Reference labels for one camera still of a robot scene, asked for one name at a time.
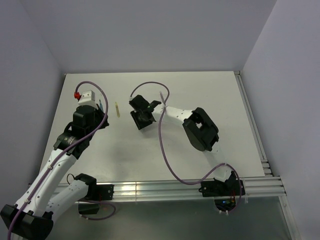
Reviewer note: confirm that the yellow highlighter pen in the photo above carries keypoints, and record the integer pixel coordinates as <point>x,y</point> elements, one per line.
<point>117,110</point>

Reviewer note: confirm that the blue highlighter pen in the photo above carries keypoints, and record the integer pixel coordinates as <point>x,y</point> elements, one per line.
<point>101,105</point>

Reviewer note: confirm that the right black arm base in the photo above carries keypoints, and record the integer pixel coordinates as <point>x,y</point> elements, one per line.
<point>217,188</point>

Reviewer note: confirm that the aluminium rail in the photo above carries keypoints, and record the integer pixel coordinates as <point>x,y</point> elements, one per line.
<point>146,191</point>
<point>283,200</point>

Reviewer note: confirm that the purple highlighter pen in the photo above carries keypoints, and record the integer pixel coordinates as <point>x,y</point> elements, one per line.
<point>162,97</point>

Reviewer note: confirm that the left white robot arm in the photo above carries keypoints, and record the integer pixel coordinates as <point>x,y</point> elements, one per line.
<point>32,217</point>

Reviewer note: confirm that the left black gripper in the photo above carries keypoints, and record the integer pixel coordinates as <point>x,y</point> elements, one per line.
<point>97,111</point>

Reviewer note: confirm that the aluminium right side rail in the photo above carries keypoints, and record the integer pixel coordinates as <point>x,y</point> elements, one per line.
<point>283,200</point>

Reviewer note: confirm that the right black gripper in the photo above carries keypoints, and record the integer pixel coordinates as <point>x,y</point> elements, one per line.
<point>134,114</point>

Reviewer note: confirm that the aluminium front rail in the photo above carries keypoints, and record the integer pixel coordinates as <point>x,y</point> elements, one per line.
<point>146,191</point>

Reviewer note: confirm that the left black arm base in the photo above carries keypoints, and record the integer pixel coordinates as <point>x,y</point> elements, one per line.
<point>102,192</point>

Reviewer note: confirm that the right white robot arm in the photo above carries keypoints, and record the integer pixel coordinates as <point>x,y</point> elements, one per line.
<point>203,135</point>

